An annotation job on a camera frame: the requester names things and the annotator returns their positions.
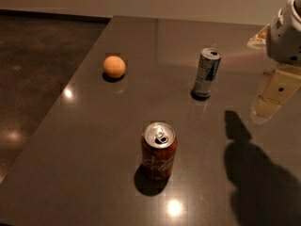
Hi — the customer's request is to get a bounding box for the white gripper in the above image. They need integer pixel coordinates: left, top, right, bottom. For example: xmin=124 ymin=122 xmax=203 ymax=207
xmin=247 ymin=0 xmax=301 ymax=124

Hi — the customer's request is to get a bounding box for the red coke can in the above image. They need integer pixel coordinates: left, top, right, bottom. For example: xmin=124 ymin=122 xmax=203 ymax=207
xmin=141 ymin=122 xmax=177 ymax=181

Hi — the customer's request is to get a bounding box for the silver blue energy drink can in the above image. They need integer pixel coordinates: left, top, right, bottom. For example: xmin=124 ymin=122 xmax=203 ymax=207
xmin=191 ymin=47 xmax=222 ymax=100

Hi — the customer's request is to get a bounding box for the orange fruit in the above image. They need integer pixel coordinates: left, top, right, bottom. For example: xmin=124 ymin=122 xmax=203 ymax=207
xmin=103 ymin=56 xmax=126 ymax=78

